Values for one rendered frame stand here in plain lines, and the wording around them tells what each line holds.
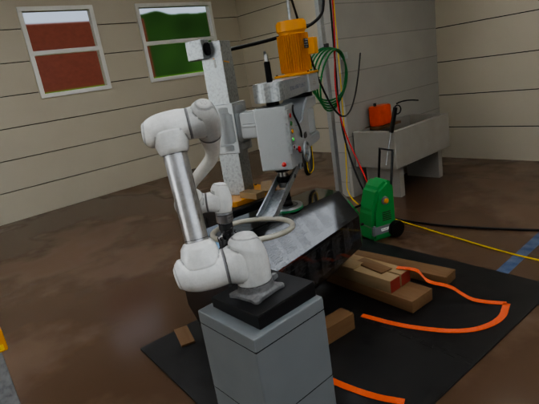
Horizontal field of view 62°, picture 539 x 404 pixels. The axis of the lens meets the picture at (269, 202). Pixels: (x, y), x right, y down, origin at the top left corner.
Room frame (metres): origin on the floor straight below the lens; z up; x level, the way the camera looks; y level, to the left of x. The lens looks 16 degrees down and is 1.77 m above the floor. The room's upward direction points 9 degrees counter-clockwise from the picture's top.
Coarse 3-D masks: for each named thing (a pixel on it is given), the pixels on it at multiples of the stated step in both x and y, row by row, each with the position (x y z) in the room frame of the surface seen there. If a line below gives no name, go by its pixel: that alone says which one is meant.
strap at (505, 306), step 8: (416, 272) 2.99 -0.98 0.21; (448, 288) 2.86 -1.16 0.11; (464, 296) 2.82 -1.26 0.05; (496, 304) 2.71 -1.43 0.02; (504, 304) 2.70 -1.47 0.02; (504, 312) 2.61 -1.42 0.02; (376, 320) 2.74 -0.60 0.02; (384, 320) 2.73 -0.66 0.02; (496, 320) 2.53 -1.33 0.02; (408, 328) 2.59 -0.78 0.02; (416, 328) 2.58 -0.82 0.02; (424, 328) 2.57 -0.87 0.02; (432, 328) 2.55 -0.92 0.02; (440, 328) 2.54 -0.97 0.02; (464, 328) 2.50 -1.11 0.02; (472, 328) 2.49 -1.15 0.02; (480, 328) 2.47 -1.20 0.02; (336, 384) 2.17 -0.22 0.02; (344, 384) 2.16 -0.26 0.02; (360, 392) 2.07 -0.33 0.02; (368, 392) 2.06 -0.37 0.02; (384, 400) 1.99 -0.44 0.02; (392, 400) 1.98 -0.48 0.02; (400, 400) 1.97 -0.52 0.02
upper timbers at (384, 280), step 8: (352, 256) 3.44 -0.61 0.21; (360, 256) 3.41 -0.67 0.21; (384, 264) 3.20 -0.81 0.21; (336, 272) 3.33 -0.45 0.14; (344, 272) 3.26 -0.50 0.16; (352, 272) 3.19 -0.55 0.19; (360, 272) 3.13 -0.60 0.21; (368, 272) 3.11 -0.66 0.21; (392, 272) 3.05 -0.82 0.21; (400, 272) 3.03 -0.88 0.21; (408, 272) 3.05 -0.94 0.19; (352, 280) 3.20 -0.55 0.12; (360, 280) 3.13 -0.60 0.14; (368, 280) 3.07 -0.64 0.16; (376, 280) 3.01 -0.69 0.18; (384, 280) 2.95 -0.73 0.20; (392, 280) 2.93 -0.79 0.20; (400, 280) 2.99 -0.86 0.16; (408, 280) 3.05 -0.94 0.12; (376, 288) 3.01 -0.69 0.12; (384, 288) 2.95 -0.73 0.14; (392, 288) 2.92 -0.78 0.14
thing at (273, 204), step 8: (296, 168) 3.14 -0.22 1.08; (272, 184) 2.98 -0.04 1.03; (288, 184) 2.93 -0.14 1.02; (272, 192) 2.94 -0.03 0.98; (280, 192) 2.94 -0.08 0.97; (288, 192) 2.91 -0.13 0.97; (264, 200) 2.81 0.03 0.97; (272, 200) 2.87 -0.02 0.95; (280, 200) 2.76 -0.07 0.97; (264, 208) 2.77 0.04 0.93; (272, 208) 2.77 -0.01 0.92; (280, 208) 2.73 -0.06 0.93; (256, 216) 2.66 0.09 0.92
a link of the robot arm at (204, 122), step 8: (192, 104) 1.88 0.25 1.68; (200, 104) 1.86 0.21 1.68; (208, 104) 1.87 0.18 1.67; (192, 112) 1.87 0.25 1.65; (200, 112) 1.85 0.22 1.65; (208, 112) 1.86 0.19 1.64; (216, 112) 1.90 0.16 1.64; (192, 120) 1.86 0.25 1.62; (200, 120) 1.86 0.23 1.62; (208, 120) 1.87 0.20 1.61; (216, 120) 1.90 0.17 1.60; (192, 128) 1.86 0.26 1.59; (200, 128) 1.87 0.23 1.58; (208, 128) 1.89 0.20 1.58; (216, 128) 1.91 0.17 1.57; (192, 136) 1.88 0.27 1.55; (200, 136) 1.90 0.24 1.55; (208, 136) 1.92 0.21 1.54; (216, 136) 1.94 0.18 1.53
